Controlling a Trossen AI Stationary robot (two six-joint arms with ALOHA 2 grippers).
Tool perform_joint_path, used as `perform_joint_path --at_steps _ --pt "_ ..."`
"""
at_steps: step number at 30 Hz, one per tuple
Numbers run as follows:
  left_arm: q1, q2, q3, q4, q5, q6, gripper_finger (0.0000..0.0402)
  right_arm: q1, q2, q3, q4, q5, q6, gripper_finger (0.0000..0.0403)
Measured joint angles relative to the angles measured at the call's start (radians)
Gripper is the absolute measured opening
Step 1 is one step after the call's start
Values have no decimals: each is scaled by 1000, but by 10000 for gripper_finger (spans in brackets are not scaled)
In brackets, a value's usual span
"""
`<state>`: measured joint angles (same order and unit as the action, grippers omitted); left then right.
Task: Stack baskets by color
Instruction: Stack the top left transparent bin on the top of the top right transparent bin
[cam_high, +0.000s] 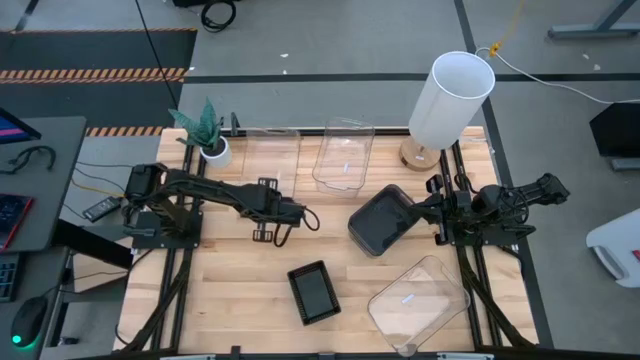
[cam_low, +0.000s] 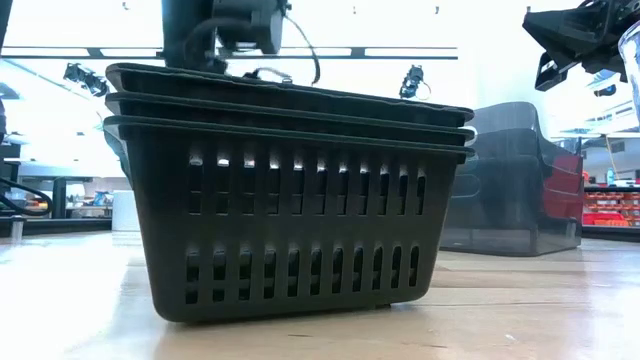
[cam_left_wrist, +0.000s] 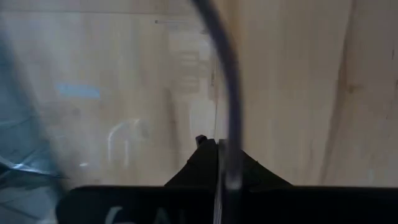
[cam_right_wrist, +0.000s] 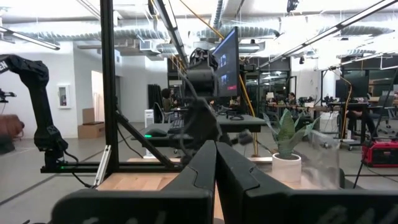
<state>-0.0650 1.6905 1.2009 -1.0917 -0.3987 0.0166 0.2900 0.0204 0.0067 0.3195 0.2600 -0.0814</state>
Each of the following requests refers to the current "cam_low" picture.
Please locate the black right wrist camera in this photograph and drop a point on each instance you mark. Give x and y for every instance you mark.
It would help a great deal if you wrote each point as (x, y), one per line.
(547, 75)

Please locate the black overhead rail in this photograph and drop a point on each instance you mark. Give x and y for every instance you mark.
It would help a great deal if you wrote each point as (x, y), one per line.
(357, 52)

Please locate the black slotted plastic basket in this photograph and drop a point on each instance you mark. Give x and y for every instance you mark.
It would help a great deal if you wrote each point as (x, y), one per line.
(300, 230)
(300, 121)
(300, 99)

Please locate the black hanging device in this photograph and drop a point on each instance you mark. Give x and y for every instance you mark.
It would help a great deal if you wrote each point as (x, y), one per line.
(85, 77)
(412, 80)

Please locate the red storage bins shelf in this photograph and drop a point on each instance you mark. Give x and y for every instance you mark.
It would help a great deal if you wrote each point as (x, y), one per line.
(610, 210)

